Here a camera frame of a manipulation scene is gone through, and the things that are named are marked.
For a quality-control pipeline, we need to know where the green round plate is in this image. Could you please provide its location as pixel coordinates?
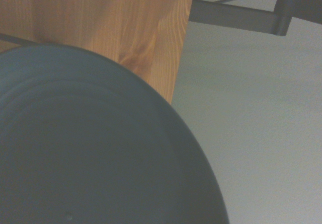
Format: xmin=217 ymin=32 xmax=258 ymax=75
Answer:
xmin=0 ymin=44 xmax=230 ymax=224

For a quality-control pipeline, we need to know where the black camera stand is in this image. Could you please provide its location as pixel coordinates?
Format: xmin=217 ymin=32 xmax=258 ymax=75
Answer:
xmin=188 ymin=0 xmax=322 ymax=36

